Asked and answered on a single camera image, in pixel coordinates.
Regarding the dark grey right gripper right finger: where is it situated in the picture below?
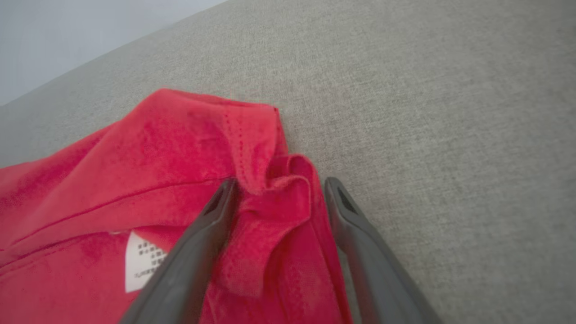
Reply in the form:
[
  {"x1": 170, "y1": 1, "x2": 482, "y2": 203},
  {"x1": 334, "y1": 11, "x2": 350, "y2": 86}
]
[{"x1": 324, "y1": 177, "x2": 444, "y2": 324}]

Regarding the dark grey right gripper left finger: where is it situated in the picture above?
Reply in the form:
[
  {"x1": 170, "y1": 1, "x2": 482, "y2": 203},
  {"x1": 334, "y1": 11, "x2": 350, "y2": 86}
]
[{"x1": 119, "y1": 178, "x2": 239, "y2": 324}]

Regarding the red shirt with white tag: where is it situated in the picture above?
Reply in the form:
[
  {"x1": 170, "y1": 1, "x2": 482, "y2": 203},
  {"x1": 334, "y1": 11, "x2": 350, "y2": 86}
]
[{"x1": 0, "y1": 88, "x2": 354, "y2": 324}]

